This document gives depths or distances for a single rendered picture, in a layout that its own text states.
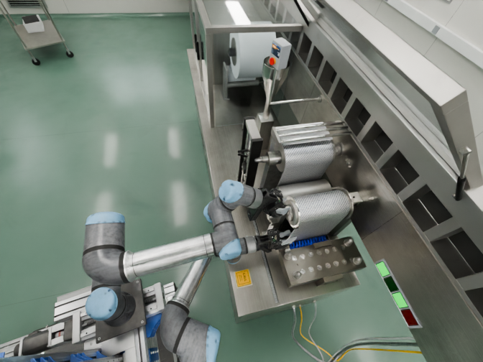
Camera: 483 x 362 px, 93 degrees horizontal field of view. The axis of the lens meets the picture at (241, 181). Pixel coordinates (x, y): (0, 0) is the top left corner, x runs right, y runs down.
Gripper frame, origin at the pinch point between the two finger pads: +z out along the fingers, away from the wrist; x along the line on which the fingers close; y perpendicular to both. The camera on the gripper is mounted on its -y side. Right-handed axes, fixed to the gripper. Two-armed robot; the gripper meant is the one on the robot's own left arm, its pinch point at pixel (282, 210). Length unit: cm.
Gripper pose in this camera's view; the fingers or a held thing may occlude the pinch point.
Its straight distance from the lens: 101.8
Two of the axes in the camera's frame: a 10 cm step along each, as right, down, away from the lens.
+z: 7.0, 2.5, 6.7
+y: 6.7, -5.3, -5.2
